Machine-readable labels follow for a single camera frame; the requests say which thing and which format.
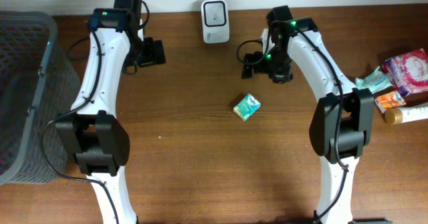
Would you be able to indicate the orange tissue pack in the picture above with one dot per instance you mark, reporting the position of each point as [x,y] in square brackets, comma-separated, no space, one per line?
[389,101]

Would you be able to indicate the red purple tissue pack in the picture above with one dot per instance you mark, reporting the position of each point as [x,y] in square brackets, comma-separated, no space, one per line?
[408,72]

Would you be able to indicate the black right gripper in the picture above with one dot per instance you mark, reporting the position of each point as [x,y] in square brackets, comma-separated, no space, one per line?
[285,73]

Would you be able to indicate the teal wet wipes pack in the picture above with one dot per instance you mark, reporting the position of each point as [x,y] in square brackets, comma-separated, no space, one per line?
[375,82]

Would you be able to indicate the small teal tissue pack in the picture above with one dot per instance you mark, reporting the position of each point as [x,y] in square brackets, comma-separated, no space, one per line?
[247,107]

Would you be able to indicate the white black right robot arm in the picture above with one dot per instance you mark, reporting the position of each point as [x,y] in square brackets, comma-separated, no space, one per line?
[342,121]

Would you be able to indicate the white bottle with cork cap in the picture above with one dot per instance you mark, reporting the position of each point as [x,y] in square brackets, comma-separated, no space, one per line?
[406,114]

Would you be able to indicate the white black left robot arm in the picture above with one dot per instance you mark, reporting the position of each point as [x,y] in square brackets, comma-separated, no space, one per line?
[91,134]

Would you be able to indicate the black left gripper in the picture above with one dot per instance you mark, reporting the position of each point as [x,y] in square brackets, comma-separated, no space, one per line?
[156,53]

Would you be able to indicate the dark plastic mesh basket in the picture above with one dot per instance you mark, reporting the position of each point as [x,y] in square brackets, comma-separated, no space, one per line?
[38,82]

